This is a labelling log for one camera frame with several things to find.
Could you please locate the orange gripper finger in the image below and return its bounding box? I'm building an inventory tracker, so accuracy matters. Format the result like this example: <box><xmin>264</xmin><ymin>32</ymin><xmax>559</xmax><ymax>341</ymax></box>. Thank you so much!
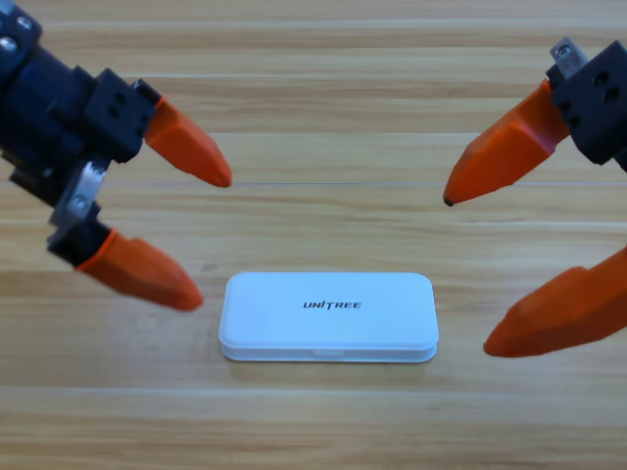
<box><xmin>483</xmin><ymin>247</ymin><xmax>627</xmax><ymax>358</ymax></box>
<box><xmin>46</xmin><ymin>222</ymin><xmax>205</xmax><ymax>312</ymax></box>

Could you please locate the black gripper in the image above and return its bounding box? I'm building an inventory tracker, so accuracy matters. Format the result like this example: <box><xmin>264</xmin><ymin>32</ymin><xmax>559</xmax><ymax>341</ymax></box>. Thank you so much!
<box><xmin>0</xmin><ymin>46</ymin><xmax>233</xmax><ymax>227</ymax></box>
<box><xmin>443</xmin><ymin>36</ymin><xmax>627</xmax><ymax>208</ymax></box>

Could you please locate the white Unitree pencil case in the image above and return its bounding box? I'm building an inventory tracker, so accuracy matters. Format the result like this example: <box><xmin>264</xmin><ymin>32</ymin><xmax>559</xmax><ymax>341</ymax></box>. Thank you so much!
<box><xmin>217</xmin><ymin>271</ymin><xmax>440</xmax><ymax>364</ymax></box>

